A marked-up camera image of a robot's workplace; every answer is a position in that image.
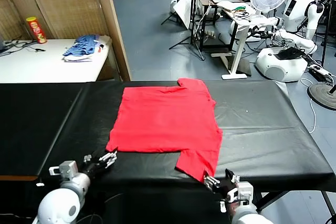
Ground red t-shirt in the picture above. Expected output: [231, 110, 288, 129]
[105, 77, 224, 184]

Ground white floor cable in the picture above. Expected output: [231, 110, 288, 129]
[300, 77, 317, 134]

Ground black table cover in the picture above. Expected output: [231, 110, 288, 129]
[0, 79, 336, 193]

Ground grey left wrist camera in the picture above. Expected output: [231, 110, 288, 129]
[48, 159, 79, 180]

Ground red chips can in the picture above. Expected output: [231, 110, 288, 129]
[25, 16, 48, 44]

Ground white office desk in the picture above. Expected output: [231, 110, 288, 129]
[209, 0, 279, 80]

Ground white reflector board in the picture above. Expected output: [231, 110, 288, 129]
[173, 0, 197, 30]

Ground white side table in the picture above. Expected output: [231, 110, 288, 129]
[0, 35, 114, 83]

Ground black cable on table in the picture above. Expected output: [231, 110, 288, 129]
[0, 39, 46, 57]

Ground white floor power strip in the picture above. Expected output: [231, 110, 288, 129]
[308, 63, 334, 78]

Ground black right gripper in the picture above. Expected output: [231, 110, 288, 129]
[203, 168, 240, 201]

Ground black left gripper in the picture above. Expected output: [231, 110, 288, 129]
[80, 151, 118, 177]

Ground white humanoid robot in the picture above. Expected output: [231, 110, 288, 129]
[248, 0, 328, 82]

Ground blue striped clothes pile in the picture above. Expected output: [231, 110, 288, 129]
[62, 34, 103, 62]

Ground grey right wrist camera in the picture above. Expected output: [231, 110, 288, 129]
[219, 181, 254, 213]

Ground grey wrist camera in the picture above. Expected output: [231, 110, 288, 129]
[219, 181, 254, 213]
[48, 159, 79, 180]

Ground round grey stand base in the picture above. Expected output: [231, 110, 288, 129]
[307, 81, 336, 110]

